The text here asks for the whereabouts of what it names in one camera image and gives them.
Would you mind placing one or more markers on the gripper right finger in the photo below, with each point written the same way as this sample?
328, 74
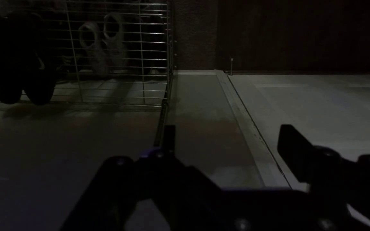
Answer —
326, 170

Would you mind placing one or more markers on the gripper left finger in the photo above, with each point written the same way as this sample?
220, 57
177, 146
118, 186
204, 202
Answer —
117, 186

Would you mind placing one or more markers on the dark shoe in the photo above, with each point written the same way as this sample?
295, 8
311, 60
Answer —
39, 80
2, 64

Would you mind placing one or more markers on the light grey shoe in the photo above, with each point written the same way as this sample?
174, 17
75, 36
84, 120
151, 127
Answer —
96, 54
118, 45

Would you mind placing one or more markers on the small metal pin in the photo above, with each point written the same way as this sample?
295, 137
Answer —
232, 65

